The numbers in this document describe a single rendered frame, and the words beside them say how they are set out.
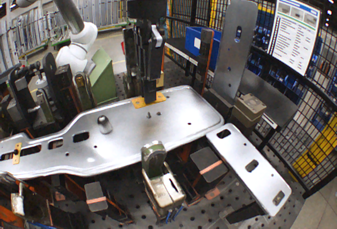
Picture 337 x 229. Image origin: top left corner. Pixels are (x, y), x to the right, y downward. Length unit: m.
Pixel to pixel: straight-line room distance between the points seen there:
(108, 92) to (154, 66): 0.72
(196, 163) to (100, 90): 0.75
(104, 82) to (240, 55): 0.75
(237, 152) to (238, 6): 0.40
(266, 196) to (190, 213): 0.33
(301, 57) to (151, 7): 0.57
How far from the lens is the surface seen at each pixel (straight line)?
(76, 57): 1.03
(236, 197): 0.69
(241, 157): 0.39
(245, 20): 0.44
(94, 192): 0.34
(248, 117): 0.44
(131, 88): 0.51
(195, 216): 0.61
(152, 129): 0.39
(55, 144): 0.48
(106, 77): 0.92
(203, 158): 0.38
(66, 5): 0.87
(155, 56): 0.27
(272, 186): 0.40
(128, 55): 0.46
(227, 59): 0.49
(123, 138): 0.38
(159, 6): 0.27
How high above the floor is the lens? 1.29
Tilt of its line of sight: 39 degrees down
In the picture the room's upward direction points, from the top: 3 degrees clockwise
